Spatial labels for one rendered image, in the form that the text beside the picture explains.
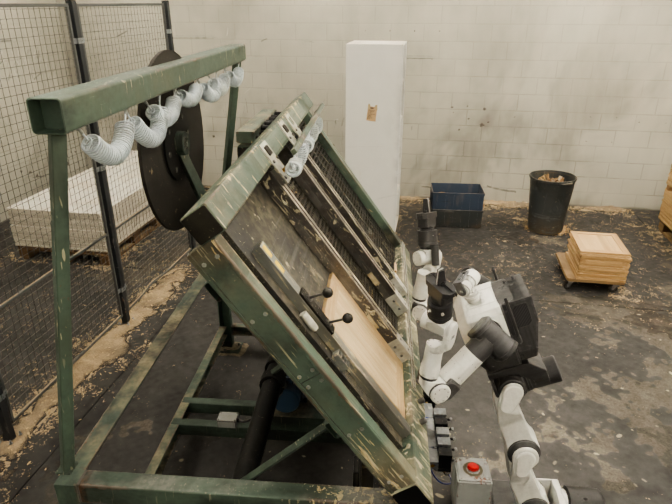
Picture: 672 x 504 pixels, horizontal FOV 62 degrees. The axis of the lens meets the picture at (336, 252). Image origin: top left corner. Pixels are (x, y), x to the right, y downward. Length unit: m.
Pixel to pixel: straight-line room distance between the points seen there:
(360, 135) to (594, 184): 3.27
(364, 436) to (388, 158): 4.55
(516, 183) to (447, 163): 0.93
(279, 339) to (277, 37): 6.20
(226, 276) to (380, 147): 4.62
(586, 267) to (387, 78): 2.68
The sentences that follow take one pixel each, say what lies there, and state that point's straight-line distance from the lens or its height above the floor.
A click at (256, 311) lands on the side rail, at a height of 1.57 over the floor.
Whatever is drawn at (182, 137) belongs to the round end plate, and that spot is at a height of 1.88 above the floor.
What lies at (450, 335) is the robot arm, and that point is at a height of 1.39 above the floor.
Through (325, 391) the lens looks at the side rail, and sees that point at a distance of 1.89.
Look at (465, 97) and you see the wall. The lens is 7.50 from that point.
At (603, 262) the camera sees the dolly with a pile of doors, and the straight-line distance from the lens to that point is 5.57.
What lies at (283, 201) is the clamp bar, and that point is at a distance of 2.38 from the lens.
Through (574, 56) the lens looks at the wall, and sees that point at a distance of 7.59.
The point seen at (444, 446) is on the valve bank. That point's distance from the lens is 2.51.
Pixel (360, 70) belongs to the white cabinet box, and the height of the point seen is 1.79.
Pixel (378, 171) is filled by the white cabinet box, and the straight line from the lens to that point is 6.27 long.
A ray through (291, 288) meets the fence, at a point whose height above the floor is 1.52.
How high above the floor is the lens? 2.43
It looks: 24 degrees down
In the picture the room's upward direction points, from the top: straight up
